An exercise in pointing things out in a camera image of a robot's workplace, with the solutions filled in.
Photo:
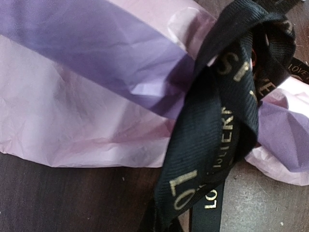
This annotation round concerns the purple pink wrapping paper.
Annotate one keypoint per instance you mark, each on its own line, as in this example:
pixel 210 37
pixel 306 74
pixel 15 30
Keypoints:
pixel 96 83

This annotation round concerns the black lettered ribbon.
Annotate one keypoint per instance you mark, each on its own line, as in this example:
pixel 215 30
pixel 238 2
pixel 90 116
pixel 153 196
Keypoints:
pixel 243 58

